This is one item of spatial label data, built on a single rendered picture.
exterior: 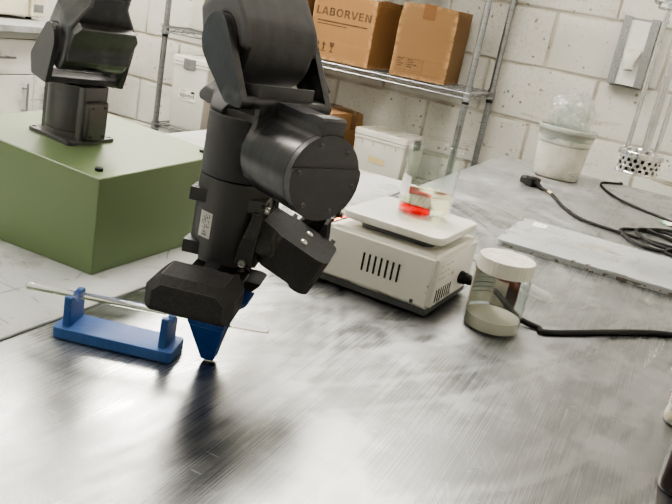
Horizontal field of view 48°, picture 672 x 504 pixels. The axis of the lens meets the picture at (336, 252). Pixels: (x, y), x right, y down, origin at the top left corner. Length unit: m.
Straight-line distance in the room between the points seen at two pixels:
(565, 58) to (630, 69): 0.28
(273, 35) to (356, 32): 2.62
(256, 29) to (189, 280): 0.17
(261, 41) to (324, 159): 0.09
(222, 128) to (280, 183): 0.08
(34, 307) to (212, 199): 0.22
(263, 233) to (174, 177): 0.30
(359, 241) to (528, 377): 0.23
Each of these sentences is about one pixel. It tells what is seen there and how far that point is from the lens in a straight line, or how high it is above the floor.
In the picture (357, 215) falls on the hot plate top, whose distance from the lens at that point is 0.81.
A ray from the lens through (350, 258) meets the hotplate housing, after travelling 0.82.
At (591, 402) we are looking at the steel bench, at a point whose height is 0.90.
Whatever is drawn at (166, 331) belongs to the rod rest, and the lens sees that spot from 0.61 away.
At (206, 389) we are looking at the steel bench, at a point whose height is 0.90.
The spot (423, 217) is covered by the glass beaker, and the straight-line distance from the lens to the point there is 0.82.
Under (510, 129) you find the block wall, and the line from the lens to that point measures 3.31.
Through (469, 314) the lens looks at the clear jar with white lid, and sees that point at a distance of 0.80.
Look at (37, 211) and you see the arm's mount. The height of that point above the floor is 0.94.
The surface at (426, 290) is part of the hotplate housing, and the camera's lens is 0.79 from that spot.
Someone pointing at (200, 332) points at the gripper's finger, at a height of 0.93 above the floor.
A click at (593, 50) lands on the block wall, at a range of 3.26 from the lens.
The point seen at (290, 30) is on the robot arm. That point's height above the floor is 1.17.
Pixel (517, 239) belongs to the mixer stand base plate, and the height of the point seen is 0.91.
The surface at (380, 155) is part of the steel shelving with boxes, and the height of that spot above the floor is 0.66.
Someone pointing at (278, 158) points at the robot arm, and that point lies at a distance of 0.48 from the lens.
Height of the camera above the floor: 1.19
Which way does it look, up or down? 17 degrees down
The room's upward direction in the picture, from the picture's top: 11 degrees clockwise
